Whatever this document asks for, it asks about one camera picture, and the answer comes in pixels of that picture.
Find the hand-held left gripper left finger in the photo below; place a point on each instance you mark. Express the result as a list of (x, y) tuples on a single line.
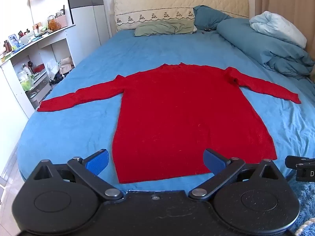
[(98, 161)]

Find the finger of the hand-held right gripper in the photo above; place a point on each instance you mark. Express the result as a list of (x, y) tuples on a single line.
[(291, 162)]

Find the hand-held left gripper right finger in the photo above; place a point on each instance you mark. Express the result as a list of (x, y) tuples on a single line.
[(213, 161)]

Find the red long-sleeved sweater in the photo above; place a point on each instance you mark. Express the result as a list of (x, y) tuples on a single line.
[(179, 118)]

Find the blue fluffy rug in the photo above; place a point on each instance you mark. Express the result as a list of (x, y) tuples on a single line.
[(305, 201)]

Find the teal duvet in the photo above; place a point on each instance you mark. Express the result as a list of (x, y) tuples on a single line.
[(265, 44)]

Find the white shelf desk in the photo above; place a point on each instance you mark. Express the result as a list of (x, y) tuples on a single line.
[(27, 61)]

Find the pale blue blanket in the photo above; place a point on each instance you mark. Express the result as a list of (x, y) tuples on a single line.
[(278, 25)]

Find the green pillow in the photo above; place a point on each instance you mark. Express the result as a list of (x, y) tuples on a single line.
[(163, 27)]

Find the brown teddy bear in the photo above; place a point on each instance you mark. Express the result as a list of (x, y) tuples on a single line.
[(53, 25)]

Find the teal pillow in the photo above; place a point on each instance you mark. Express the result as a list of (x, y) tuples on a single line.
[(209, 17)]

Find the pink storage box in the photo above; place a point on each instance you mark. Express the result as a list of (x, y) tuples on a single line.
[(61, 21)]

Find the white and grey wardrobe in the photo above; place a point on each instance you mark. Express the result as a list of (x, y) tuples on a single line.
[(86, 9)]

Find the cream quilted headboard cover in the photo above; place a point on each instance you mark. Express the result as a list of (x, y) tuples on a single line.
[(172, 3)]

